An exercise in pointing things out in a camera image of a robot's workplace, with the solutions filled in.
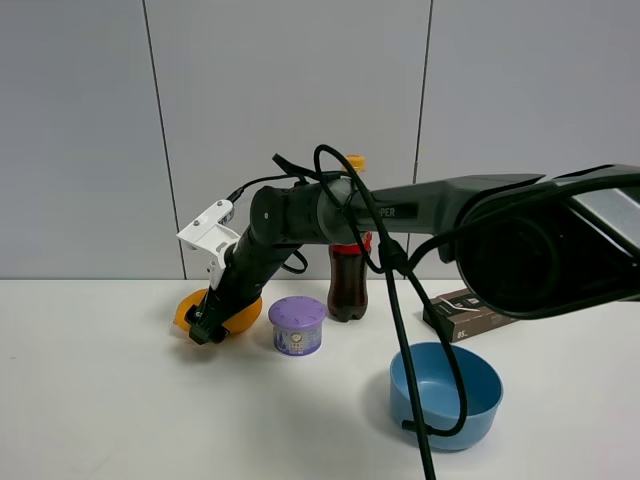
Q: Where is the black cable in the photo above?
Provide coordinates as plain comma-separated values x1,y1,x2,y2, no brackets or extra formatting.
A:
227,143,640,480

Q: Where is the orange mango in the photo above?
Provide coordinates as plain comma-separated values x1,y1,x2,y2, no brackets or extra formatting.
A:
173,289,263,335

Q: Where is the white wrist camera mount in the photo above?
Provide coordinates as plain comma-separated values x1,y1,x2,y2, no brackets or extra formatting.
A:
177,199,240,290

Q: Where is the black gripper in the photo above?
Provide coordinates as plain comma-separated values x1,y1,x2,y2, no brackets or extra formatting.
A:
185,227,300,345

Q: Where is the purple lidded round container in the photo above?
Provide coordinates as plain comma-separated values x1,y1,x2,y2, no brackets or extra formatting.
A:
268,296,327,356

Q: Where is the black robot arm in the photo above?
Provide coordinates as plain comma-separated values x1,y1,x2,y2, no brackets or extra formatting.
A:
180,165,639,344

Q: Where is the dark brown cardboard box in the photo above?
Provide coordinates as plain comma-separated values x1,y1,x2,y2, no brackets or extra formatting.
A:
422,289,516,343

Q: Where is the cola bottle yellow cap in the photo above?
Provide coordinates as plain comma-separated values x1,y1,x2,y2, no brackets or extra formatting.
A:
326,152,374,323

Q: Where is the blue bowl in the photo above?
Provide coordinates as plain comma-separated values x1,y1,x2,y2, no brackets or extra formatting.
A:
389,342,503,452

